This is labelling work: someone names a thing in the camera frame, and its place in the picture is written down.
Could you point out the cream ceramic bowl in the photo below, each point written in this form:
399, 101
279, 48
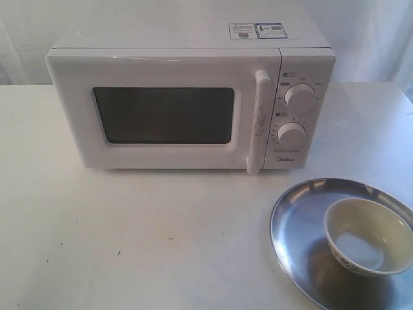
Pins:
368, 238

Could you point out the upper white control knob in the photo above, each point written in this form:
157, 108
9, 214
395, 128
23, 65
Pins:
300, 97

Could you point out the white microwave door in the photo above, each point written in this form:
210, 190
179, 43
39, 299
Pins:
168, 108

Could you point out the round steel tray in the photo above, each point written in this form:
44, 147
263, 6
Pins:
301, 246

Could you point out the white microwave oven body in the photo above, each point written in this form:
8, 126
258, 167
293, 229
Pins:
307, 57

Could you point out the lower white timer knob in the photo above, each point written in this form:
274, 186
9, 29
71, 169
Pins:
291, 134

